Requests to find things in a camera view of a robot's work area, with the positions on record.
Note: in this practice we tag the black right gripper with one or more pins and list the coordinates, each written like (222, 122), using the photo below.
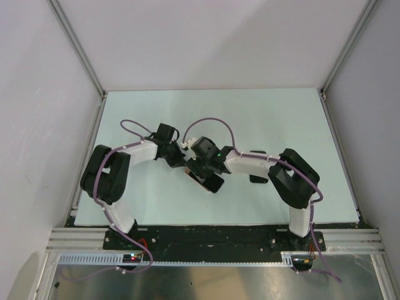
(194, 164)

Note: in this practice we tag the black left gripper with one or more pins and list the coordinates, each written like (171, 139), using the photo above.
(179, 161)

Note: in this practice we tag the black smartphone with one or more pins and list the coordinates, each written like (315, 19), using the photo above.
(212, 183)

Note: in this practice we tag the pink phone case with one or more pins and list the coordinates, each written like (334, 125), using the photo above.
(204, 183)

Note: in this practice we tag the black phone case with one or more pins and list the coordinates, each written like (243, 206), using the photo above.
(256, 179)

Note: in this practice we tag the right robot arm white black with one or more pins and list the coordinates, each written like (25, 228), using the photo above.
(293, 178)

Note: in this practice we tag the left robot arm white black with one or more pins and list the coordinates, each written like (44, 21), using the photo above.
(106, 174)

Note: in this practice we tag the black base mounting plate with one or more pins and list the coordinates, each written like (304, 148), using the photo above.
(210, 242)

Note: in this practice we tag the left control board with LEDs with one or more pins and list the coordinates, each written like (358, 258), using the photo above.
(130, 258)

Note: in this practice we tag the left aluminium frame post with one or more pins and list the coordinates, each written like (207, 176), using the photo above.
(76, 45)

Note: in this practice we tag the aluminium frame post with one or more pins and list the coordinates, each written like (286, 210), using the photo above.
(355, 34)
(76, 45)

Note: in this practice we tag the white slotted cable duct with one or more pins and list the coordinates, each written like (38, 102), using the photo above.
(116, 259)

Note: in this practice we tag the right control board with wires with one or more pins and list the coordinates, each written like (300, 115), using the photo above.
(302, 264)

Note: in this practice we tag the aluminium front rail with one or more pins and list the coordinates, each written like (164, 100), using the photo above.
(337, 241)

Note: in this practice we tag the right aluminium frame post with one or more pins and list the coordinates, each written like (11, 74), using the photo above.
(355, 34)

